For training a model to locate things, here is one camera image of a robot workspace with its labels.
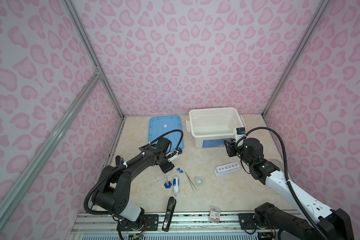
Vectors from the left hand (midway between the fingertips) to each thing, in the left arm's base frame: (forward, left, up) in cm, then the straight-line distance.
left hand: (168, 161), depth 89 cm
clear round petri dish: (-2, -67, -3) cm, 67 cm away
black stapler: (-28, -1, -2) cm, 28 cm away
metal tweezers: (-13, -14, -6) cm, 19 cm away
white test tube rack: (-6, -34, 0) cm, 34 cm away
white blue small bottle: (-13, -5, -3) cm, 14 cm away
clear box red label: (-29, -24, -3) cm, 38 cm away
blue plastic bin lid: (+33, +9, -5) cm, 35 cm away
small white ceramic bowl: (-11, -18, -4) cm, 21 cm away
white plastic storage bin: (+30, -31, -5) cm, 43 cm away
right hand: (+3, -33, +17) cm, 37 cm away
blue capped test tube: (-5, -7, -5) cm, 10 cm away
